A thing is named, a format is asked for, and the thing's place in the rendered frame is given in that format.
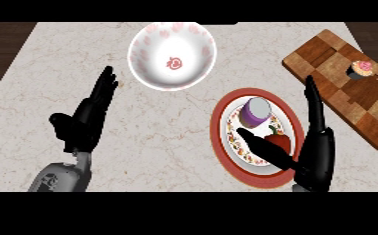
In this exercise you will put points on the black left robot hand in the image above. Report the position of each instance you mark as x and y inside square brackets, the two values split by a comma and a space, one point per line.
[85, 119]

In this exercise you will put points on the purple can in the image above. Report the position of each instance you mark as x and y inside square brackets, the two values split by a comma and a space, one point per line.
[255, 112]

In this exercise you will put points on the white bowl with pink print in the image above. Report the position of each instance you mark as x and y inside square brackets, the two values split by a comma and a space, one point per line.
[171, 55]

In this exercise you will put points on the red bell pepper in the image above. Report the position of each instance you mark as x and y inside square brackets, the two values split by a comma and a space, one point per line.
[280, 140]

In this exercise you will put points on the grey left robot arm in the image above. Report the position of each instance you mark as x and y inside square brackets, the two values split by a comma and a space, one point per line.
[63, 175]

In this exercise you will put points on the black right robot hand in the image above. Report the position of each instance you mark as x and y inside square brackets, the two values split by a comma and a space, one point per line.
[314, 145]

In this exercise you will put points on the red-rimmed floral plate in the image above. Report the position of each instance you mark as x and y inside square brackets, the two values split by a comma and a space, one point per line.
[245, 165]

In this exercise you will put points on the checkered wooden cutting board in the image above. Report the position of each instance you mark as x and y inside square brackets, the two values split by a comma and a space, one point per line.
[333, 75]

